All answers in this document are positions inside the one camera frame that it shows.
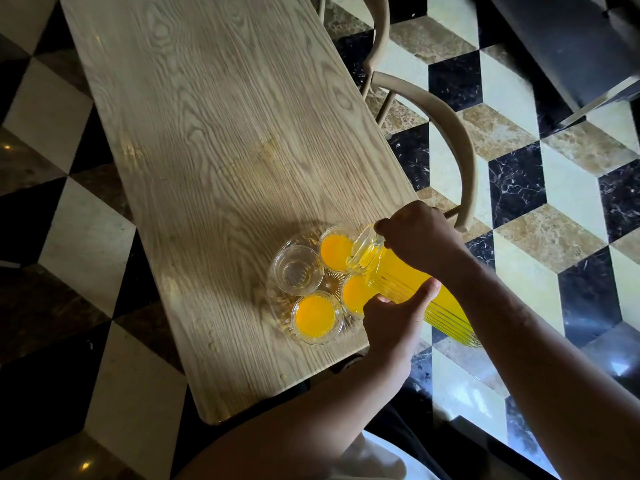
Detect person's right hand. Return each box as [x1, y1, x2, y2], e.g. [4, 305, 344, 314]
[374, 201, 469, 276]

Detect person's left hand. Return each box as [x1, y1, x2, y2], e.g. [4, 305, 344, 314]
[362, 278, 443, 381]

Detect glass pitcher of orange juice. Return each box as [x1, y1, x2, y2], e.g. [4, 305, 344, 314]
[346, 224, 482, 348]

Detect person's left forearm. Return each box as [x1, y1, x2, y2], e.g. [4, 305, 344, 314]
[175, 360, 413, 480]

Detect person's right forearm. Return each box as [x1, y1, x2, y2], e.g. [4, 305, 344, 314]
[435, 252, 640, 480]

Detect glass of orange juice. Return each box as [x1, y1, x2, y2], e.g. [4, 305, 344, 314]
[341, 273, 382, 319]
[291, 291, 345, 345]
[318, 226, 360, 273]

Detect empty clear glass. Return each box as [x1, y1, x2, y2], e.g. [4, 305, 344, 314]
[272, 245, 325, 296]

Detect beige curved-back chair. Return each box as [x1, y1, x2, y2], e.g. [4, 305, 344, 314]
[372, 71, 480, 233]
[315, 0, 391, 98]

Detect round clear glass tray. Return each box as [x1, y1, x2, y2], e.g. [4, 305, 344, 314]
[266, 225, 386, 345]

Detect dark trousers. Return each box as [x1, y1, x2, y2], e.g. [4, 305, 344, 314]
[365, 390, 453, 480]

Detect white garment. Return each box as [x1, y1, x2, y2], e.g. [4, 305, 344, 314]
[327, 430, 441, 480]

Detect dark cabinet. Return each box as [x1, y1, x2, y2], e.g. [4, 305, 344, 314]
[487, 0, 640, 130]

